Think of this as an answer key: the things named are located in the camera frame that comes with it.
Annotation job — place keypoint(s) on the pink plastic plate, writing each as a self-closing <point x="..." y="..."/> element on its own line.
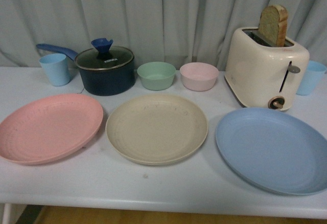
<point x="50" y="128"/>

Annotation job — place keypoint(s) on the green plastic bowl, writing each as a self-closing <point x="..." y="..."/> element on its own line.
<point x="156" y="76"/>

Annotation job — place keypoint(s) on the beige plastic plate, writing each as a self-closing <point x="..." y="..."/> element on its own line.
<point x="157" y="129"/>

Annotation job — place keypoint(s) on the pink plastic bowl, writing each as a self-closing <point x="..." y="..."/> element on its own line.
<point x="198" y="76"/>

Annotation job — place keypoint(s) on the dark blue saucepan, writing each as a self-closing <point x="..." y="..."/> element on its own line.
<point x="100" y="83"/>

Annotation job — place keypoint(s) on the glass pot lid blue knob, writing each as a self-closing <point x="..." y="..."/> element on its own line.
<point x="103" y="56"/>

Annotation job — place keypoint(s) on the grey curtain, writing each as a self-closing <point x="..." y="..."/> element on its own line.
<point x="175" y="31"/>

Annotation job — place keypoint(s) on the cream white toaster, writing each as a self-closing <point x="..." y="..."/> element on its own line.
<point x="263" y="76"/>

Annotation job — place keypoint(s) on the light blue cup left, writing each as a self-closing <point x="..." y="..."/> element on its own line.
<point x="56" y="69"/>

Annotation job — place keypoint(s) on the light blue cup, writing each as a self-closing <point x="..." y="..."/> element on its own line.
<point x="313" y="74"/>
<point x="56" y="69"/>

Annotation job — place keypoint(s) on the blue plastic plate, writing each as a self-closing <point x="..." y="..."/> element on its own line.
<point x="273" y="151"/>

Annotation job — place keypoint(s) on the slice of toast bread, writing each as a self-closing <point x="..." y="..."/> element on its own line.
<point x="273" y="24"/>

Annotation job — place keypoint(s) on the light blue cup right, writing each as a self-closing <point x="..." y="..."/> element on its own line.
<point x="313" y="74"/>

